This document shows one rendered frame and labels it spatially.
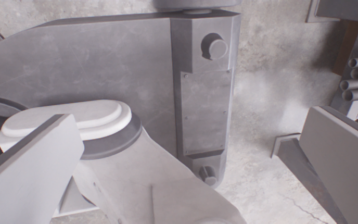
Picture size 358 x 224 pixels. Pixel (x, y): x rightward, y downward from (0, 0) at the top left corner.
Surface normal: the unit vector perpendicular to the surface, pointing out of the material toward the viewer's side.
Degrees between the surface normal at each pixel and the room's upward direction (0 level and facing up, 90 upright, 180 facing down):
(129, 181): 90
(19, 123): 90
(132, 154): 90
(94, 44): 0
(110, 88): 0
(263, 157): 0
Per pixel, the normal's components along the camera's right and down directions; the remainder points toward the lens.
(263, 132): 0.19, 0.49
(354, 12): -0.98, 0.12
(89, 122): 0.11, -0.26
